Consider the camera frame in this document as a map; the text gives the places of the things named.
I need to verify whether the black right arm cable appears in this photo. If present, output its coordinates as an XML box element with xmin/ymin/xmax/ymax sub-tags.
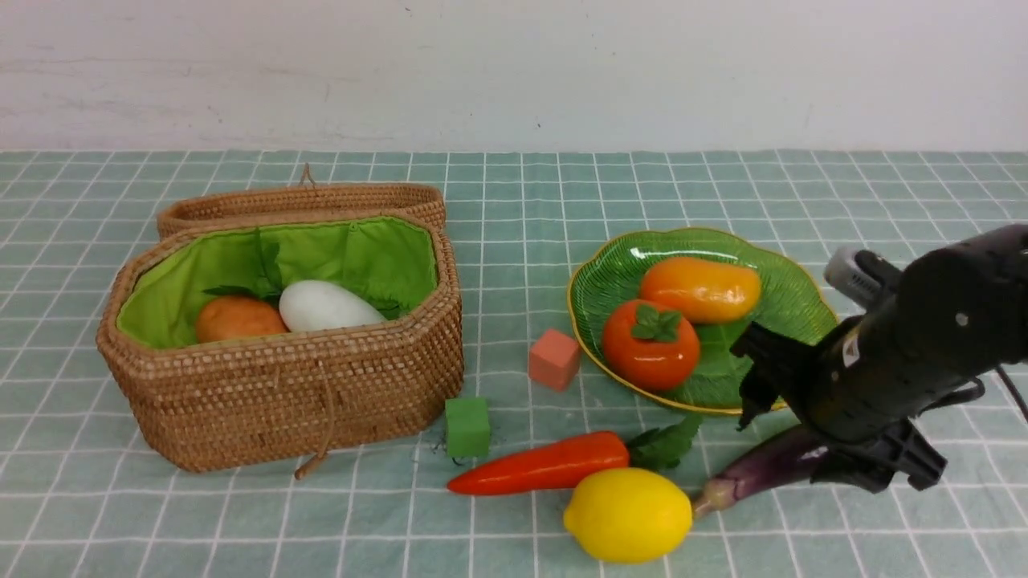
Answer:
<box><xmin>916</xmin><ymin>365</ymin><xmax>1028</xmax><ymax>426</ymax></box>

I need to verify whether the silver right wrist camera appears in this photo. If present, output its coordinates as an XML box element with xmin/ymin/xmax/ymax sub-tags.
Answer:
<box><xmin>823</xmin><ymin>246</ymin><xmax>902</xmax><ymax>311</ymax></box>

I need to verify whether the brown toy potato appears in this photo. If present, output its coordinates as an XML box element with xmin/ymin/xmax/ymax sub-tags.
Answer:
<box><xmin>194</xmin><ymin>294</ymin><xmax>289</xmax><ymax>344</ymax></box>

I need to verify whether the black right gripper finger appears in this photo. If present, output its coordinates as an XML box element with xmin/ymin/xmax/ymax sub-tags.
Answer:
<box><xmin>737</xmin><ymin>365</ymin><xmax>785</xmax><ymax>431</ymax></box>

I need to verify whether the green foam cube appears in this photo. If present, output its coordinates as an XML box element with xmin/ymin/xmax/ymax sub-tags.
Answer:
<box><xmin>444</xmin><ymin>397</ymin><xmax>492</xmax><ymax>460</ymax></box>

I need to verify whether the green glass leaf plate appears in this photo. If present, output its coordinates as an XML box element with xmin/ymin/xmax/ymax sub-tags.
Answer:
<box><xmin>566</xmin><ymin>227</ymin><xmax>838</xmax><ymax>416</ymax></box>

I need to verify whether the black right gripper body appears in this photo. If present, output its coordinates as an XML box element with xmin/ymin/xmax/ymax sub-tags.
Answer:
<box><xmin>730</xmin><ymin>317</ymin><xmax>948</xmax><ymax>491</ymax></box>

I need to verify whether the orange yellow toy mango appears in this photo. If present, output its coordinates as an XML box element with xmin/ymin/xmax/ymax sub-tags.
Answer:
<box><xmin>638</xmin><ymin>256</ymin><xmax>761</xmax><ymax>325</ymax></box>

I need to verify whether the yellow toy lemon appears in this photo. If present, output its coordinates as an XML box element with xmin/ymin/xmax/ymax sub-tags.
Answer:
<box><xmin>563</xmin><ymin>467</ymin><xmax>693</xmax><ymax>564</ymax></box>

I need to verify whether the orange toy carrot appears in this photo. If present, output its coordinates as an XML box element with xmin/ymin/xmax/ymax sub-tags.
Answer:
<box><xmin>447</xmin><ymin>416</ymin><xmax>704</xmax><ymax>497</ymax></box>

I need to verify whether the purple toy eggplant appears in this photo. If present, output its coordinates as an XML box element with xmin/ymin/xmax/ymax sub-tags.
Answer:
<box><xmin>691</xmin><ymin>425</ymin><xmax>829</xmax><ymax>520</ymax></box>

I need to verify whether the orange foam cube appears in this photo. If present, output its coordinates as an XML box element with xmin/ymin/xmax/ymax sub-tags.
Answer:
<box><xmin>528</xmin><ymin>328</ymin><xmax>581</xmax><ymax>392</ymax></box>

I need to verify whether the white toy radish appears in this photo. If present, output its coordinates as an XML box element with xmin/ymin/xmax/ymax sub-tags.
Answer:
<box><xmin>201</xmin><ymin>279</ymin><xmax>402</xmax><ymax>335</ymax></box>

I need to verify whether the woven wicker basket lid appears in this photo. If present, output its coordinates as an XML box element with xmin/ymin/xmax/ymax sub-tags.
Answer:
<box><xmin>157</xmin><ymin>165</ymin><xmax>447</xmax><ymax>240</ymax></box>

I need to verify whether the orange toy persimmon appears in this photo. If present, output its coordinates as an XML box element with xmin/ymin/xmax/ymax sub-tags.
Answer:
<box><xmin>601</xmin><ymin>299</ymin><xmax>701</xmax><ymax>393</ymax></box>

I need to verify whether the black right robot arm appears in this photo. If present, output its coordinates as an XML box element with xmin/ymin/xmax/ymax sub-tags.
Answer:
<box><xmin>730</xmin><ymin>223</ymin><xmax>1026</xmax><ymax>493</ymax></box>

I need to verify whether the woven wicker basket green lining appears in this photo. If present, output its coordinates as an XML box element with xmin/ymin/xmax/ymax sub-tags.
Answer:
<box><xmin>96</xmin><ymin>210</ymin><xmax>465</xmax><ymax>473</ymax></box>

